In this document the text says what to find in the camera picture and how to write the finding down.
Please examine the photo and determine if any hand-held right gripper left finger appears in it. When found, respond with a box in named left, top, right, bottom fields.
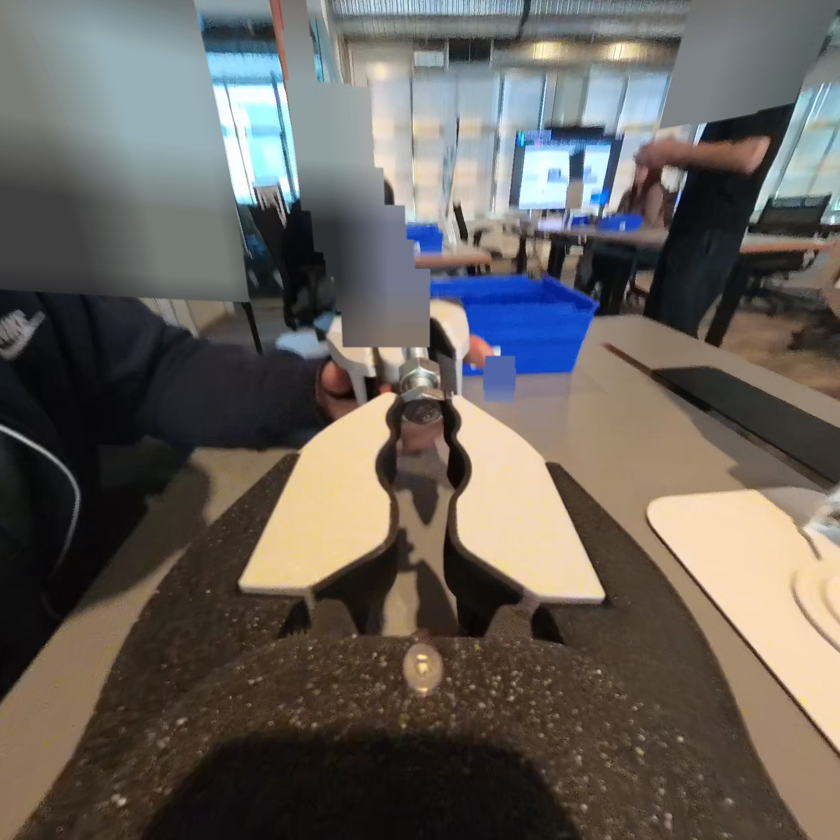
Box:
left=238, top=392, right=399, bottom=611

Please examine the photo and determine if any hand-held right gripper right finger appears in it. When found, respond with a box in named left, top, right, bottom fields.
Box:
left=443, top=397, right=606, bottom=605

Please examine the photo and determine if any steel bolt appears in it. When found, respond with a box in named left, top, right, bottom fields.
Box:
left=397, top=348, right=448, bottom=426

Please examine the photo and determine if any blue plastic bin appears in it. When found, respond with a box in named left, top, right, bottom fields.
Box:
left=430, top=274, right=600, bottom=377

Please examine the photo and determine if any person's left forearm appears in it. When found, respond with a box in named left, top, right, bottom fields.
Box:
left=131, top=307, right=329, bottom=455

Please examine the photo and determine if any person's left hand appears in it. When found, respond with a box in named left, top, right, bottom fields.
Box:
left=318, top=333, right=494, bottom=455

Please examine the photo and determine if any large display screen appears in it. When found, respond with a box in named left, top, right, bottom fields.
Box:
left=510, top=126, right=626, bottom=212

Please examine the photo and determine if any long wooden office table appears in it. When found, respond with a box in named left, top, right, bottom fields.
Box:
left=546, top=225, right=829, bottom=347

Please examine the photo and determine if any wooden document stand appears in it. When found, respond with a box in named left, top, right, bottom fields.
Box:
left=646, top=487, right=840, bottom=753

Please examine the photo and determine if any person's dark zip jacket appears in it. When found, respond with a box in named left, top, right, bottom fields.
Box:
left=0, top=292, right=198, bottom=698

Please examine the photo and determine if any black office chair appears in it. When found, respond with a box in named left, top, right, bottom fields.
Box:
left=747, top=194, right=834, bottom=317

